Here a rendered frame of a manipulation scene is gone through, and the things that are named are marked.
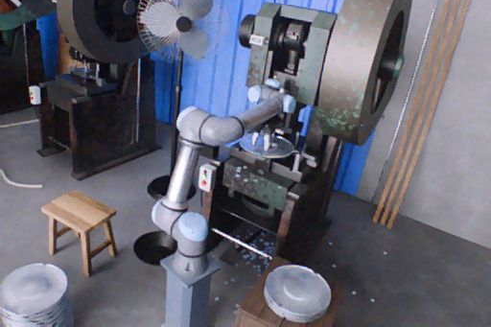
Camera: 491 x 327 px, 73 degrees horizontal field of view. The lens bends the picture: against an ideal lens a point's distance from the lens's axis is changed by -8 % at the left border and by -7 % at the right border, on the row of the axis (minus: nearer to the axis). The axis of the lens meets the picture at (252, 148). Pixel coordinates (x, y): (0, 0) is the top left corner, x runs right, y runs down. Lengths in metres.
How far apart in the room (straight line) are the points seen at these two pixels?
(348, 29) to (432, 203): 2.09
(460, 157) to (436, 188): 0.32
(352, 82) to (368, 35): 0.19
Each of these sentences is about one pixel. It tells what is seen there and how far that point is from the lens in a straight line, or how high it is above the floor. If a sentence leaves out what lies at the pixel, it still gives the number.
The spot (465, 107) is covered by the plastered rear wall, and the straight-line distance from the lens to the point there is 2.97.
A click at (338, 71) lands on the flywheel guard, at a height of 1.31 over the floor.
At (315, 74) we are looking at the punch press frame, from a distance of 1.75.
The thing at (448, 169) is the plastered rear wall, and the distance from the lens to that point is 3.10.
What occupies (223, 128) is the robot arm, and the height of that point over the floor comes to 1.05.
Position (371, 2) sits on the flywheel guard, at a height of 1.58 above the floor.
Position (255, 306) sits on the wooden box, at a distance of 1.61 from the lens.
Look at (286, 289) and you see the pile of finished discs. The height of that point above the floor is 0.40.
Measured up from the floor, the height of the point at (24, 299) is 0.29.
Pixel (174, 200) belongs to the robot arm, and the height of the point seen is 0.72.
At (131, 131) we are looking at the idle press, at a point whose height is 0.23.
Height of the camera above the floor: 1.55
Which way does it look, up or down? 24 degrees down
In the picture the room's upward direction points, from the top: 9 degrees clockwise
